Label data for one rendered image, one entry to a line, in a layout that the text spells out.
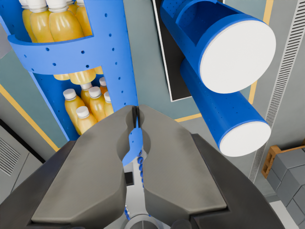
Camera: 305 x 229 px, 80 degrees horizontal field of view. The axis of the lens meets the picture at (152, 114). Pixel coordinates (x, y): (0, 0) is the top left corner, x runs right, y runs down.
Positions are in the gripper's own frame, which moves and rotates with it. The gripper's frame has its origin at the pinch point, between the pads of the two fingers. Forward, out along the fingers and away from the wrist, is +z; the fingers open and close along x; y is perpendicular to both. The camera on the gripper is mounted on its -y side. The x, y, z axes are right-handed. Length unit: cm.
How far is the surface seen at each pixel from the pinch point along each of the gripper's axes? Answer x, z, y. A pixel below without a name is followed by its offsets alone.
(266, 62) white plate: 46, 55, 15
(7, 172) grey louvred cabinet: -138, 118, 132
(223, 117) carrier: 43, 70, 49
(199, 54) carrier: 21, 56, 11
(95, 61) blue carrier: -10.1, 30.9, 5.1
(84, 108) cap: -20, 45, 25
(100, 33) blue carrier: -8.1, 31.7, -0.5
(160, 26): 15, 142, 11
